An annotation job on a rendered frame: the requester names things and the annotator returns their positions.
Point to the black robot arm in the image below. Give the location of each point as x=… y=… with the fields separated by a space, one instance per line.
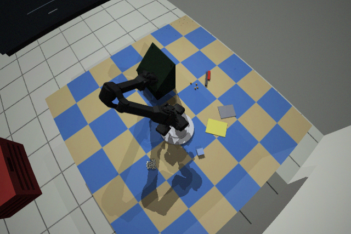
x=158 y=114

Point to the yellow flat rectangular pad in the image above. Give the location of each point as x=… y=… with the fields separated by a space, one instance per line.
x=216 y=127

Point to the white round bead board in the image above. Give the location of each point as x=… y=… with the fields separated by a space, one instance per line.
x=176 y=137

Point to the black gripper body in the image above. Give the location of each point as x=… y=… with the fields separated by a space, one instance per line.
x=163 y=129

